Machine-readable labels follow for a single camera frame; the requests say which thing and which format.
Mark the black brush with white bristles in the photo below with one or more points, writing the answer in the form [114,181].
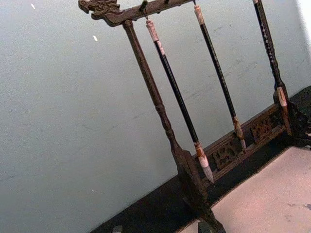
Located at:
[175,87]

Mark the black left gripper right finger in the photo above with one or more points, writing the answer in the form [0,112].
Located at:
[203,228]

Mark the black brush with white lettering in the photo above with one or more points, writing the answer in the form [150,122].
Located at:
[267,46]

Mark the black table cloth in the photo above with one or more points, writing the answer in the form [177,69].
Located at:
[150,213]

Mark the dark carved wooden brush rack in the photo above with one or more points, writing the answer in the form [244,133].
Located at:
[143,72]

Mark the thin black brush brown ferrule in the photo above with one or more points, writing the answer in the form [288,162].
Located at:
[218,65]

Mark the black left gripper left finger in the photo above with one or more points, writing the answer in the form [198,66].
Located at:
[117,229]

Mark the white felt mat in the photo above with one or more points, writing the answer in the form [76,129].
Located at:
[262,199]

